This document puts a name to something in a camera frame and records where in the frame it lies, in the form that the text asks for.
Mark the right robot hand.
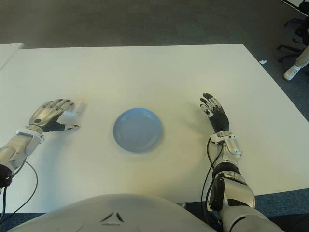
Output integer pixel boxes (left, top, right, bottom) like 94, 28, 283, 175
199, 92, 230, 134

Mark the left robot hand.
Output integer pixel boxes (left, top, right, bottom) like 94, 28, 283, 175
25, 98, 80, 133

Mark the white charger block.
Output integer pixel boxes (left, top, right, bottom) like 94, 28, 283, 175
57, 101, 87, 124

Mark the white neighbouring table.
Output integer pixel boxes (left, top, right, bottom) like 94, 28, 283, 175
0, 43, 25, 71

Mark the blue round plate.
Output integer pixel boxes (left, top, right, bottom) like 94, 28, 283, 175
112, 107, 165, 153

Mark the white shoe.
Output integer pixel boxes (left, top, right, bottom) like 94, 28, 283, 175
283, 64, 302, 81

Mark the beige trouser leg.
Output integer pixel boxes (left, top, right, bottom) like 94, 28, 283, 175
295, 44, 309, 68

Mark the grey robot torso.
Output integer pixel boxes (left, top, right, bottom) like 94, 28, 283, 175
7, 193, 218, 232

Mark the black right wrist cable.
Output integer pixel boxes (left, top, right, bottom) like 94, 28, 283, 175
201, 140, 224, 218

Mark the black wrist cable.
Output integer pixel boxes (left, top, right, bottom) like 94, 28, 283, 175
201, 140, 224, 218
0, 160, 39, 223

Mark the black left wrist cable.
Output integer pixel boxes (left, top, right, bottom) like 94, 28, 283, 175
0, 160, 39, 223

